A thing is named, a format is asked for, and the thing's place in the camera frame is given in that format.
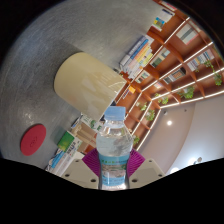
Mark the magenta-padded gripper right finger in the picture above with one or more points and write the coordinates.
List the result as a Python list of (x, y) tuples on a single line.
[(145, 173)]

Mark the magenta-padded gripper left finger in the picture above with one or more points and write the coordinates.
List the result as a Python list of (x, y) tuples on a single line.
[(83, 173)]

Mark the clear water bottle blue cap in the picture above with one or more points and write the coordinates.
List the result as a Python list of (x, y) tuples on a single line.
[(114, 146)]

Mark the multi-bulb ceiling lamp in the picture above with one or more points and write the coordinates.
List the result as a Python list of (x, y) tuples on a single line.
[(174, 170)]

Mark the green white drink carton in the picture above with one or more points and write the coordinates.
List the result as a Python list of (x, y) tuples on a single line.
[(88, 121)]

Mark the round recessed ceiling light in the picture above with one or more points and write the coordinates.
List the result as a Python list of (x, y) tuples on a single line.
[(169, 122)]

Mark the flat round red coaster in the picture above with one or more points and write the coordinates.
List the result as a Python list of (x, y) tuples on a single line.
[(32, 140)]

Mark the wooden shelf unit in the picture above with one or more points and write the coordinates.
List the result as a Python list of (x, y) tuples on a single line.
[(173, 63)]

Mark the stack of colourful books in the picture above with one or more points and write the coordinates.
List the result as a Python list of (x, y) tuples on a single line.
[(138, 56)]

